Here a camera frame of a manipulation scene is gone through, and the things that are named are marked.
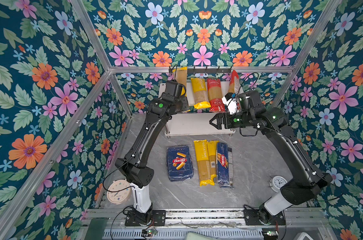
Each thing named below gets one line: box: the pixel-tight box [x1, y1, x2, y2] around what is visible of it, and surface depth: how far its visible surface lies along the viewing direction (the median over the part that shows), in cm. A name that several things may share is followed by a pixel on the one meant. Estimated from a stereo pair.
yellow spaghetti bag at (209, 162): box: [202, 139, 219, 186], surface depth 92 cm
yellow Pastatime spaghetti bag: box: [173, 66, 188, 97], surface depth 78 cm
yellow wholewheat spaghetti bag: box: [191, 77, 212, 110], surface depth 79 cm
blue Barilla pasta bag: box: [166, 145, 194, 182], surface depth 88 cm
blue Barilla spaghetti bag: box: [217, 142, 230, 188], surface depth 87 cm
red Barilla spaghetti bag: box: [207, 78, 226, 113], surface depth 80 cm
